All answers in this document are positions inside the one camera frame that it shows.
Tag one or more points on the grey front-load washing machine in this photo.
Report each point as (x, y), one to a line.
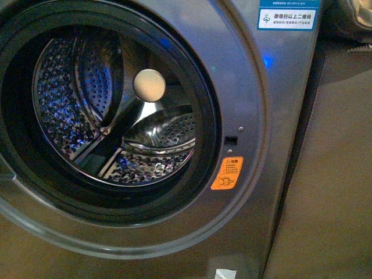
(246, 88)

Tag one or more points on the orange warning sticker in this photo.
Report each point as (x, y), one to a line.
(228, 174)

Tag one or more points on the round beige drum hub cap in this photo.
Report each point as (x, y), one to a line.
(149, 85)

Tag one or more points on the perforated steel washer drum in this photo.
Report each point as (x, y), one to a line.
(85, 104)

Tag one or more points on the white tape piece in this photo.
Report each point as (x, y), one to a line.
(225, 274)

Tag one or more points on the blue white QR label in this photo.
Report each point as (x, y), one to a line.
(286, 15)

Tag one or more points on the grey cloth-covered cabinet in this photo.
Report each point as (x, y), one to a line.
(325, 216)

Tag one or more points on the crumpled dark fabric on top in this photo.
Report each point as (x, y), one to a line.
(347, 19)

